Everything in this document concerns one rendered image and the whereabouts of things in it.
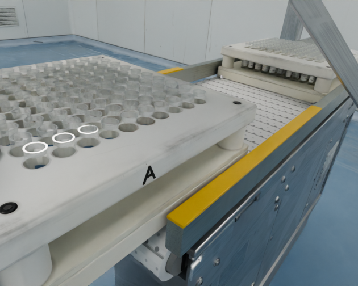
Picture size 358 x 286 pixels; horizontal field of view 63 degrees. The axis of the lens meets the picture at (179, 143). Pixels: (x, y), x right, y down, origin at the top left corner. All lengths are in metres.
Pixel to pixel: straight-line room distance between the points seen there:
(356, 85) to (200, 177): 0.22
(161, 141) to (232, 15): 3.80
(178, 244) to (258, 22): 3.67
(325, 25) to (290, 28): 0.88
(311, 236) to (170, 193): 1.58
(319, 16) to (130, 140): 0.22
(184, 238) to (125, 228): 0.05
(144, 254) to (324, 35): 0.27
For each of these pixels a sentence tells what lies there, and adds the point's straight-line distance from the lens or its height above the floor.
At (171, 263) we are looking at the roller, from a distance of 0.26.
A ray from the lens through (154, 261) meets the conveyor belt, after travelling 0.26.
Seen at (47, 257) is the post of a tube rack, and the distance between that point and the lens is 0.18.
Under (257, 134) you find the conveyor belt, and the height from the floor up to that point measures 0.94.
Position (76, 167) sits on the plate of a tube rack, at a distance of 0.18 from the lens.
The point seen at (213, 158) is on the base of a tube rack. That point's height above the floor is 0.99.
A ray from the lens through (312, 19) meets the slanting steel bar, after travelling 0.33.
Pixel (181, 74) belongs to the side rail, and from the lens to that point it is 0.60.
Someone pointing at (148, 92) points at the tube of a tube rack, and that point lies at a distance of 0.27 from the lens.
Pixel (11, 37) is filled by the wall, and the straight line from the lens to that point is 5.91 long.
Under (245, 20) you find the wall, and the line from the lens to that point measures 3.90.
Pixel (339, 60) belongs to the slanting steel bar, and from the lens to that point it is 0.36.
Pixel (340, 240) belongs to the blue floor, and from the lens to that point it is 1.84.
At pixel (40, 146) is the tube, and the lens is 0.19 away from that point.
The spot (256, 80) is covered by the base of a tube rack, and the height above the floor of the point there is 0.96.
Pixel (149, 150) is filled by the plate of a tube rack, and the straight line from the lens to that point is 0.19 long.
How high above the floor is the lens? 1.13
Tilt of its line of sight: 29 degrees down
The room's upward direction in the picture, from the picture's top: 5 degrees clockwise
